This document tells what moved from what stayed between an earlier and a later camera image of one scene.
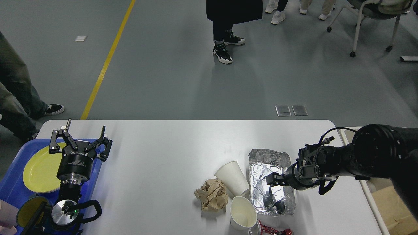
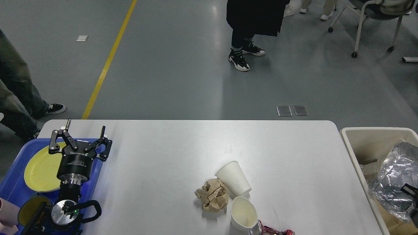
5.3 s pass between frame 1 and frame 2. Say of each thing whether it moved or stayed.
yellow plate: stayed
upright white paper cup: stayed
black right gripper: moved
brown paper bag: stayed
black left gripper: stayed
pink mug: stayed
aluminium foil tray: moved
